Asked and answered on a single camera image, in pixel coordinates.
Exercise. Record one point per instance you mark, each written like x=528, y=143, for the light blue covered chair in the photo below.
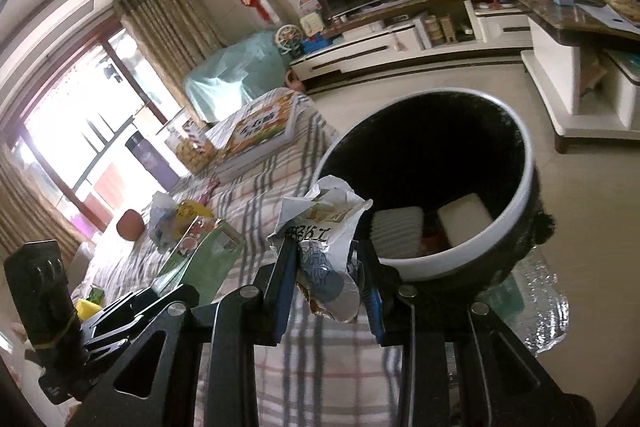
x=230, y=72

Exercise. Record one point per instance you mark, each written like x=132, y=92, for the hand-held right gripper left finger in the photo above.
x=285, y=292

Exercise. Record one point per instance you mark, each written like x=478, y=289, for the red apple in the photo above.
x=132, y=224

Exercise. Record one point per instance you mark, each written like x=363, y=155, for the yellow plastic cup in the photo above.
x=87, y=309

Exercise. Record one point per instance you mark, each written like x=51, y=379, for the cartoon toy card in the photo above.
x=309, y=3

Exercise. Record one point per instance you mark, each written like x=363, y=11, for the white snack bag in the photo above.
x=320, y=227

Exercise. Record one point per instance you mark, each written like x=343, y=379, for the beige curtain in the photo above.
x=35, y=207
x=170, y=27

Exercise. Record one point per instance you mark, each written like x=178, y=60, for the white toy tablet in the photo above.
x=312, y=23

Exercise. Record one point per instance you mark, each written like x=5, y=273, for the printed paper carton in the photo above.
x=210, y=267

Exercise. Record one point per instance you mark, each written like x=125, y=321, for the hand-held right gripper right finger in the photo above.
x=377, y=317

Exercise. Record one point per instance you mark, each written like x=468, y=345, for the white bin with black bag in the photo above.
x=505, y=219

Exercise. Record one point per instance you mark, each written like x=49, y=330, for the small green toy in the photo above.
x=96, y=294

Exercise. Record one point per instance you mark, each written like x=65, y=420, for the glass balcony door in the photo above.
x=75, y=122

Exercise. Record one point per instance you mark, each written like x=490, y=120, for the clear cookie jar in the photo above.
x=192, y=152

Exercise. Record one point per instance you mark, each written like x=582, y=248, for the small white fan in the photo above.
x=287, y=39

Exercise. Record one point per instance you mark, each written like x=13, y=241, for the blue basket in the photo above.
x=317, y=43

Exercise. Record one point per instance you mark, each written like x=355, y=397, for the silver foil mat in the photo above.
x=535, y=317

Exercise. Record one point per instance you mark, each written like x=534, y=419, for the yellow snack packet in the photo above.
x=192, y=210

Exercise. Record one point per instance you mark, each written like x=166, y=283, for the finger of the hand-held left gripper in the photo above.
x=120, y=329
x=165, y=296

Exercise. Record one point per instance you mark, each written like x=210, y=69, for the white paper sheet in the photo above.
x=605, y=14

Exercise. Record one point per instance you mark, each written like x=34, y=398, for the purple bottle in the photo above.
x=150, y=157

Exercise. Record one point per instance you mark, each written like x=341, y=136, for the white plastic bag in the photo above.
x=162, y=217

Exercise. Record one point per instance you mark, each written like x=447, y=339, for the white foam block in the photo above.
x=462, y=219

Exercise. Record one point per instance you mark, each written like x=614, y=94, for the white television cabinet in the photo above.
x=360, y=52

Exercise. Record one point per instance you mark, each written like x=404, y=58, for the white ribbed packet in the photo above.
x=397, y=232

